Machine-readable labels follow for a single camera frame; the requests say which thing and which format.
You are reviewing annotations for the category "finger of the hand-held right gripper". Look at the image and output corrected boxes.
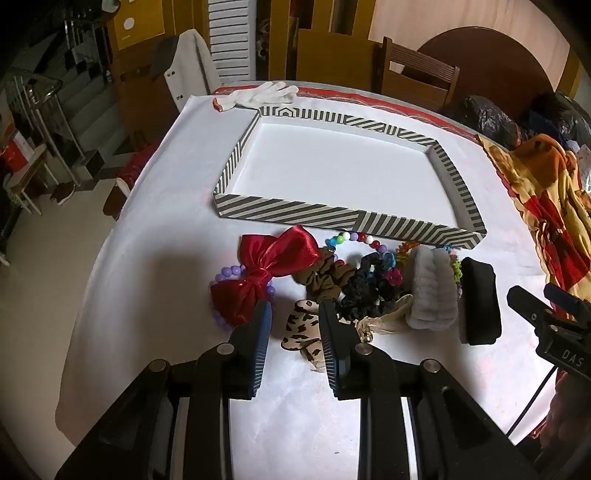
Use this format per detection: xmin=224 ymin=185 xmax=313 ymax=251
xmin=543 ymin=282 xmax=591 ymax=322
xmin=506 ymin=285 xmax=553 ymax=326

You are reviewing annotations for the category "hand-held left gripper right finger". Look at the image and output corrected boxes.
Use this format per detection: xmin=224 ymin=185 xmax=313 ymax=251
xmin=318 ymin=299 xmax=539 ymax=480

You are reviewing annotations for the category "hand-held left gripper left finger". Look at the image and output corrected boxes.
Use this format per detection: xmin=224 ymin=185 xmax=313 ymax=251
xmin=55 ymin=299 xmax=274 ymax=480

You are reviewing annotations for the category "leopard print hair bow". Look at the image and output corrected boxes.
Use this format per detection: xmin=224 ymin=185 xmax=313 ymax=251
xmin=281 ymin=299 xmax=327 ymax=373

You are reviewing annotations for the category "black headband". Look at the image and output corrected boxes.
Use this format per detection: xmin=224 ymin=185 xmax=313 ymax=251
xmin=458 ymin=257 xmax=503 ymax=346

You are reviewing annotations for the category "black scrunchie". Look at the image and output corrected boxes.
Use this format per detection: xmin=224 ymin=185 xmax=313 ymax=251
xmin=339 ymin=253 xmax=414 ymax=322

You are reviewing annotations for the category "colourful chip bead bracelet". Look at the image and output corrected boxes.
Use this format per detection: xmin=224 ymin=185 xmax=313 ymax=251
xmin=443 ymin=246 xmax=463 ymax=283

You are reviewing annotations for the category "purple bead bracelet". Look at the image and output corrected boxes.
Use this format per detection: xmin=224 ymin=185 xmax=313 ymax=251
xmin=210 ymin=263 xmax=277 ymax=330

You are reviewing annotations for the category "pale fuzzy headband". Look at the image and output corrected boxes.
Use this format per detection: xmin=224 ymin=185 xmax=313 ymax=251
xmin=406 ymin=246 xmax=461 ymax=331

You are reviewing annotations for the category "red satin bow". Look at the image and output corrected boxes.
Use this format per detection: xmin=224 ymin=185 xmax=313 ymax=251
xmin=210 ymin=225 xmax=323 ymax=328

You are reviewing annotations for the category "striped cardboard tray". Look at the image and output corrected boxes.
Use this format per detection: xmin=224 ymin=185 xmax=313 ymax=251
xmin=212 ymin=105 xmax=487 ymax=245

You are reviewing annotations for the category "person's right hand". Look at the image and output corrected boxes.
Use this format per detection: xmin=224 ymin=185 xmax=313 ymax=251
xmin=547 ymin=372 xmax=591 ymax=462

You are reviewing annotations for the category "brown scrunchie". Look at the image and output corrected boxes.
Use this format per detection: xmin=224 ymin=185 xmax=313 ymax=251
xmin=292 ymin=248 xmax=354 ymax=304

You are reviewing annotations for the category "orange yellow printed cloth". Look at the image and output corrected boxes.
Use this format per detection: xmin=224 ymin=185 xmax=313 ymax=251
xmin=478 ymin=134 xmax=591 ymax=302

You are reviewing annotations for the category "black plastic bag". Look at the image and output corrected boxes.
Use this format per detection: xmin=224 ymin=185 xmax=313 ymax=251
xmin=441 ymin=95 xmax=523 ymax=148
xmin=522 ymin=91 xmax=591 ymax=145

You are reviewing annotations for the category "chair with red cushion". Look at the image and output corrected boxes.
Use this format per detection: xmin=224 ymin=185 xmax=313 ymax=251
xmin=102 ymin=141 xmax=163 ymax=220

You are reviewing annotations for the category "round wooden tabletop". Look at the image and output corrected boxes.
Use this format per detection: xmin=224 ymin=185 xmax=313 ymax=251
xmin=416 ymin=26 xmax=555 ymax=112

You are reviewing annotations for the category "red patterned table runner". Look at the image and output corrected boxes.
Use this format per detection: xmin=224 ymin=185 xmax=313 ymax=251
xmin=212 ymin=83 xmax=482 ymax=142

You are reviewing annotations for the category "white work glove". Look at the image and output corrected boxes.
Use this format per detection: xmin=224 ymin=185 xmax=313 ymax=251
xmin=212 ymin=82 xmax=300 ymax=113

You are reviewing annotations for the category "wooden slatted chair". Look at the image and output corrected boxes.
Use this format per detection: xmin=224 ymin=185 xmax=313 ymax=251
xmin=381 ymin=37 xmax=461 ymax=112

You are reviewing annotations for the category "wooden chair with coat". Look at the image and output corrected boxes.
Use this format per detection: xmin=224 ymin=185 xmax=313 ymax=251
xmin=110 ymin=46 xmax=185 ymax=139

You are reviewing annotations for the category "small white side table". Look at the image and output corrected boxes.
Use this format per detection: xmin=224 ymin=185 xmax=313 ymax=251
xmin=4 ymin=143 xmax=52 ymax=217

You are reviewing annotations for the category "white coat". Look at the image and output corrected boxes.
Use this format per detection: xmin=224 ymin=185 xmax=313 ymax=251
xmin=150 ymin=29 xmax=216 ymax=114

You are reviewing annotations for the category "wooden panel chair back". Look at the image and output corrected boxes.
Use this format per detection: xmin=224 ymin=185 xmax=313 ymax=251
xmin=295 ymin=28 xmax=384 ymax=93

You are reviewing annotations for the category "white louvered shutter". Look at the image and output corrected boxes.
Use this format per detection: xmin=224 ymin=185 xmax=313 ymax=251
xmin=207 ymin=0 xmax=257 ymax=91

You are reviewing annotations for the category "red box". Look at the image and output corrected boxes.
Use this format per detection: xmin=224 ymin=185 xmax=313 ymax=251
xmin=0 ymin=134 xmax=36 ymax=172

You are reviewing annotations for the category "metal stair railing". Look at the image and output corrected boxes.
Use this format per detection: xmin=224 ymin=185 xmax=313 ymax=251
xmin=0 ymin=65 xmax=93 ymax=195

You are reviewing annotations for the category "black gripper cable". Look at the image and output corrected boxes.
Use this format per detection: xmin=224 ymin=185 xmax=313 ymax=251
xmin=505 ymin=368 xmax=557 ymax=438

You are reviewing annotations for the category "multicolour round bead bracelet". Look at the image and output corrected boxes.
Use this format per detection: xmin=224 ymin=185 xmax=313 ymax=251
xmin=324 ymin=232 xmax=399 ymax=273

